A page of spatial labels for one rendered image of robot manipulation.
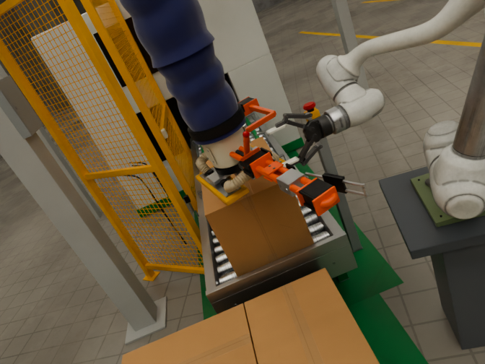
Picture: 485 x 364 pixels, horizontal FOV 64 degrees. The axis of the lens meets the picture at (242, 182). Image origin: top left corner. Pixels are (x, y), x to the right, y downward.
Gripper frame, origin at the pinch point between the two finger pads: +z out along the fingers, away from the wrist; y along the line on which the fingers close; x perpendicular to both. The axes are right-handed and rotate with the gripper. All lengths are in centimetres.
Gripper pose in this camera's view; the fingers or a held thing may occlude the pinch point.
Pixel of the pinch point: (276, 149)
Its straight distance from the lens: 136.0
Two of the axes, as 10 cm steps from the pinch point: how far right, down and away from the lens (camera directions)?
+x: -2.5, -3.7, 9.0
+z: -9.0, 4.4, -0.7
